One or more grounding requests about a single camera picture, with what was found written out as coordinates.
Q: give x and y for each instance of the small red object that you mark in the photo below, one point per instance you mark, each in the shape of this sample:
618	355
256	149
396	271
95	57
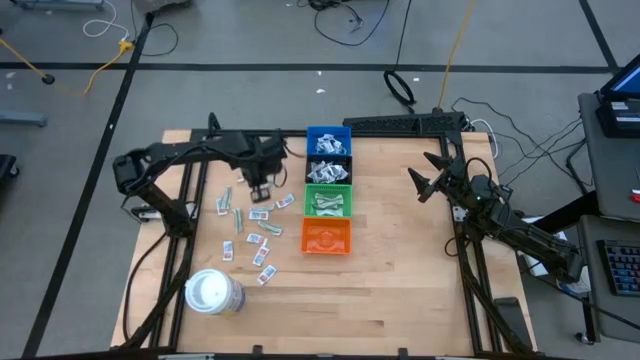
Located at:
636	196

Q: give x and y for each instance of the black plastic basket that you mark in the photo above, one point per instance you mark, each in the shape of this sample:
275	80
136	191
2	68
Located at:
328	159

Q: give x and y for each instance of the white packet with dark print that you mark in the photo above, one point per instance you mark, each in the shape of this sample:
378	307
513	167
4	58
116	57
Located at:
331	179
336	141
322	141
340	172
339	150
325	150
316	175
327	170

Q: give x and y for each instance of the black floor socket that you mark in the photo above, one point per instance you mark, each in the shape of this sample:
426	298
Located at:
48	78

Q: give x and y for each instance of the black monitor with blue screen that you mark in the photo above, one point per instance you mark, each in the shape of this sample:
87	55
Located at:
627	82

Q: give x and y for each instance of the black labelled device box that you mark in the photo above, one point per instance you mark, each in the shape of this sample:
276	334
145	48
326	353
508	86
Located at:
617	120

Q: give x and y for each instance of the green striped bandage wrapper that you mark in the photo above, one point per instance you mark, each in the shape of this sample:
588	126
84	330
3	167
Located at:
324	205
238	220
270	228
327	212
263	207
337	199
226	198
322	196

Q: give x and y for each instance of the black camera clamp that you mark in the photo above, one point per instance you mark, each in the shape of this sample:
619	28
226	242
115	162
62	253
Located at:
257	351
403	353

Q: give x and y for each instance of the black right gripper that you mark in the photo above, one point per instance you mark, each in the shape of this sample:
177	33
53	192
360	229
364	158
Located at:
457	182

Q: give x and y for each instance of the black flat pad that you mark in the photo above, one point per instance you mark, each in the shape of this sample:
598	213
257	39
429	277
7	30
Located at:
510	315

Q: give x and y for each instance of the green plastic basket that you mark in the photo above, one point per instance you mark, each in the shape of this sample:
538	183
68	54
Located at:
347	214

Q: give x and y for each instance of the blue plastic basket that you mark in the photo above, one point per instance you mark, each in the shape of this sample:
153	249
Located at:
312	131

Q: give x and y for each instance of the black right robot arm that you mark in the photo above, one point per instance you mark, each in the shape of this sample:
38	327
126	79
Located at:
530	240

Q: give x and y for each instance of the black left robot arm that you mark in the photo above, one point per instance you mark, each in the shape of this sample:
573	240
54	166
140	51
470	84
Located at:
170	152

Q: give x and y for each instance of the grey cart top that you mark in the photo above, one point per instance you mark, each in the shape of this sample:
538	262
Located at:
612	170

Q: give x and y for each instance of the black desk beam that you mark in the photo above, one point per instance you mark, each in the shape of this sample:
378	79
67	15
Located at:
575	210

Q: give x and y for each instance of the orange plastic basket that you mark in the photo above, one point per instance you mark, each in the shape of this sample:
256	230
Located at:
326	236

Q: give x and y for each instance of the grey desk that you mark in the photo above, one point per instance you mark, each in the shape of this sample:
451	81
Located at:
615	315

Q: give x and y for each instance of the black wheeled base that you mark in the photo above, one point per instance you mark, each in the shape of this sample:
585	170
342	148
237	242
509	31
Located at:
6	170

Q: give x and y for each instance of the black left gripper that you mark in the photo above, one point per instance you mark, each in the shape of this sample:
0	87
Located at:
257	155

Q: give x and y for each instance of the black perforated metal rail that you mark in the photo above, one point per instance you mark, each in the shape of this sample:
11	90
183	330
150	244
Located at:
400	123

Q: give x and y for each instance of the grey metal furniture base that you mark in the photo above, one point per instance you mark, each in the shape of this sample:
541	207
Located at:
60	4

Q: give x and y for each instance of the white and yellow container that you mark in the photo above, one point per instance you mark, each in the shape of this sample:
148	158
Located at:
582	287

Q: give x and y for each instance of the black computer keyboard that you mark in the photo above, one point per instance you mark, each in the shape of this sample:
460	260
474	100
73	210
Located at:
622	267

